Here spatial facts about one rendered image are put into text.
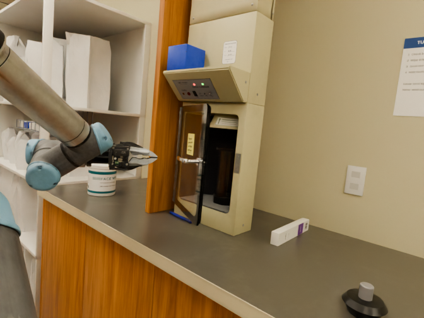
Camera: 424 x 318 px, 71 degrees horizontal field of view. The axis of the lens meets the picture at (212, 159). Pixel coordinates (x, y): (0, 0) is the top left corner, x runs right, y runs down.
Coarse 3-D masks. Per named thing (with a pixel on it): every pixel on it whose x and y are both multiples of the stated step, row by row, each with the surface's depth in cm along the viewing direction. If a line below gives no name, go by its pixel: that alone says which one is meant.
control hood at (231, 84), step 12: (168, 72) 109; (180, 72) 105; (192, 72) 101; (204, 72) 98; (216, 72) 95; (228, 72) 92; (240, 72) 95; (216, 84) 99; (228, 84) 96; (240, 84) 96; (180, 96) 116; (228, 96) 100; (240, 96) 97
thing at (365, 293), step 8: (360, 288) 65; (368, 288) 64; (344, 296) 66; (352, 296) 65; (360, 296) 65; (368, 296) 64; (376, 296) 66; (352, 304) 63; (360, 304) 62; (368, 304) 63; (376, 304) 63; (384, 304) 64; (352, 312) 64; (360, 312) 62; (368, 312) 61; (376, 312) 61; (384, 312) 62
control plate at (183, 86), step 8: (176, 80) 109; (184, 80) 107; (192, 80) 104; (200, 80) 102; (208, 80) 100; (184, 88) 110; (192, 88) 108; (200, 88) 105; (208, 88) 103; (184, 96) 114; (192, 96) 111; (200, 96) 108; (208, 96) 106; (216, 96) 103
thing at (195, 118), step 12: (192, 108) 105; (204, 108) 94; (192, 120) 105; (204, 120) 93; (180, 132) 118; (192, 132) 104; (204, 132) 93; (180, 144) 118; (204, 144) 93; (192, 156) 103; (204, 156) 93; (180, 168) 116; (192, 168) 102; (180, 180) 115; (192, 180) 101; (180, 192) 114; (192, 192) 101; (180, 204) 114; (192, 204) 100; (192, 216) 100
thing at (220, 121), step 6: (216, 114) 114; (222, 114) 112; (216, 120) 112; (222, 120) 111; (228, 120) 110; (234, 120) 110; (210, 126) 114; (216, 126) 111; (222, 126) 110; (228, 126) 109; (234, 126) 109
